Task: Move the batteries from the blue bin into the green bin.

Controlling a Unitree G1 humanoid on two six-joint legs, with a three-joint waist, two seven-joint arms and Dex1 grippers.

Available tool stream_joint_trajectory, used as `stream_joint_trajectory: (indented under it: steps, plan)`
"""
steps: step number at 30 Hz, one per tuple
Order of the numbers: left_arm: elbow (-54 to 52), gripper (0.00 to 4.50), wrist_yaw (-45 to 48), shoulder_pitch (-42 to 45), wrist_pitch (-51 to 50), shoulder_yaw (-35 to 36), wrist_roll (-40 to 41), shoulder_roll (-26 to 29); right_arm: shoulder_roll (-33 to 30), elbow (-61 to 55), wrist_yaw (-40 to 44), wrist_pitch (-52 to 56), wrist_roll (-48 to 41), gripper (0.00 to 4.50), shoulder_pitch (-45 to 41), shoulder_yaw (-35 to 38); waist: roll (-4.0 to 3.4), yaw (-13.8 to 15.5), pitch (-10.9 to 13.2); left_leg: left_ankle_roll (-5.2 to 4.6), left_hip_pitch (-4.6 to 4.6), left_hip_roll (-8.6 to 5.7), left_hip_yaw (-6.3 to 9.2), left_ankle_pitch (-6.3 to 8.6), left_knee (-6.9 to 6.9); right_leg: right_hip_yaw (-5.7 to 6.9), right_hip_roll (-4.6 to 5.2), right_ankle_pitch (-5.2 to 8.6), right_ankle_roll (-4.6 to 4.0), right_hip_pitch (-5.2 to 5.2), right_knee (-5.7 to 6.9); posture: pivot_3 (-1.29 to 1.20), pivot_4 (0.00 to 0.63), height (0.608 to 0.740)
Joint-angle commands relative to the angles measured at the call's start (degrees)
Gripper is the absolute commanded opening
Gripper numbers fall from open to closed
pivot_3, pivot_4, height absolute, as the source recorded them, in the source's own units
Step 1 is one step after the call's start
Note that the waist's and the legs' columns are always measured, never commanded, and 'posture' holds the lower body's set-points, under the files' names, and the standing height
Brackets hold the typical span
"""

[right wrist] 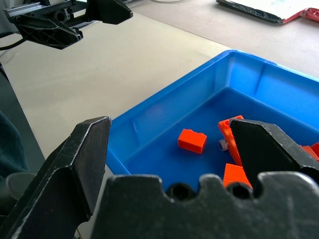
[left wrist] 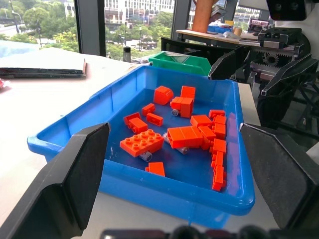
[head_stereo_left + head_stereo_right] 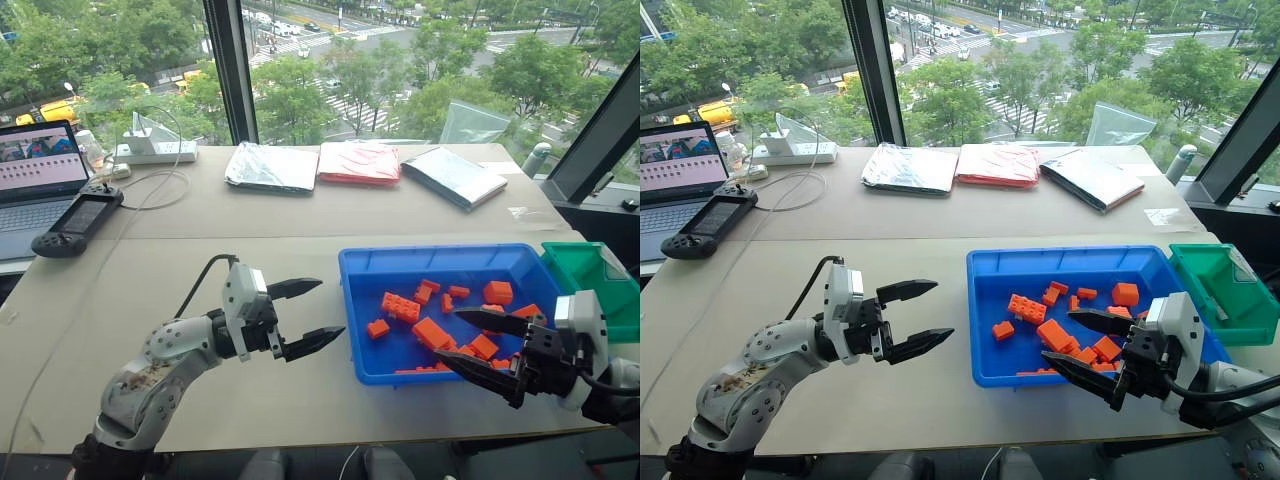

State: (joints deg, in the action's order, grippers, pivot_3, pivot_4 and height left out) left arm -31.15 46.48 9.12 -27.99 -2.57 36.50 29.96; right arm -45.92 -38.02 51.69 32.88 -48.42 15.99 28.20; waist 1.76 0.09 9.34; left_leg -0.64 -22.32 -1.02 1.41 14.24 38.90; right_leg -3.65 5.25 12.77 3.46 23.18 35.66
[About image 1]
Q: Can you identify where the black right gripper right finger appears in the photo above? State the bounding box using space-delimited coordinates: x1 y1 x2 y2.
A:
228 118 319 188

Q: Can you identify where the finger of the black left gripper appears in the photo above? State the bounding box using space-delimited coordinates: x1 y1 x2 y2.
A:
85 0 134 25
9 14 84 50

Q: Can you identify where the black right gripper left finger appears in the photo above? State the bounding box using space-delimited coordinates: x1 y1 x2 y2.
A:
0 116 112 239

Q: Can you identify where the blue plastic bin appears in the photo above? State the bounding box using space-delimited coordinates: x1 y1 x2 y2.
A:
105 49 319 197

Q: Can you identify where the small orange building block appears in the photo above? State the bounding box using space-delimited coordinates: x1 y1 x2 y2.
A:
223 163 253 189
177 128 208 154
298 142 319 161

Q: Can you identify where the orange toy plate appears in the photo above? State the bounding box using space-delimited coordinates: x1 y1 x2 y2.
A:
217 115 250 168

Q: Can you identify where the grey round cylinder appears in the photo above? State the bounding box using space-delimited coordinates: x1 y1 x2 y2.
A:
0 172 38 215

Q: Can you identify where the dark teal cloth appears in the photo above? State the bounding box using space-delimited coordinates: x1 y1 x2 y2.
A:
0 109 28 176

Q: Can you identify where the red packet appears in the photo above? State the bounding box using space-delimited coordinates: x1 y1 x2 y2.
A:
282 7 319 25

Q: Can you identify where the white sheet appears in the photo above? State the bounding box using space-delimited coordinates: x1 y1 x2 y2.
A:
245 0 319 21

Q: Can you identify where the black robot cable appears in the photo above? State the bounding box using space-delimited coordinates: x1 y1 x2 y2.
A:
0 31 27 51

